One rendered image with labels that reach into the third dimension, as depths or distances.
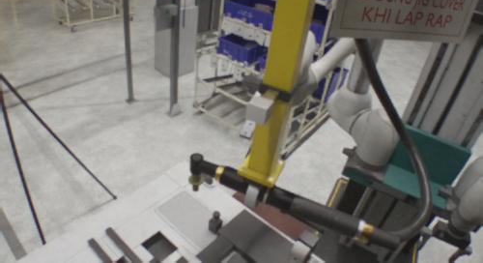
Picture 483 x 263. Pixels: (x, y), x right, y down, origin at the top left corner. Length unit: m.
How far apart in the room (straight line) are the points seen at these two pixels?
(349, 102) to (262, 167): 0.84
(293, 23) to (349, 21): 0.12
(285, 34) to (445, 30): 0.36
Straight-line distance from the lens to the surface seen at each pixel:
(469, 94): 1.53
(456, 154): 1.56
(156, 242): 1.37
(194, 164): 0.75
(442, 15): 0.71
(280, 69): 0.53
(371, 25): 0.60
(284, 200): 0.69
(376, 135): 1.35
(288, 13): 0.50
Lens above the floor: 1.91
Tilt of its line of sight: 35 degrees down
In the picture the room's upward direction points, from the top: 9 degrees clockwise
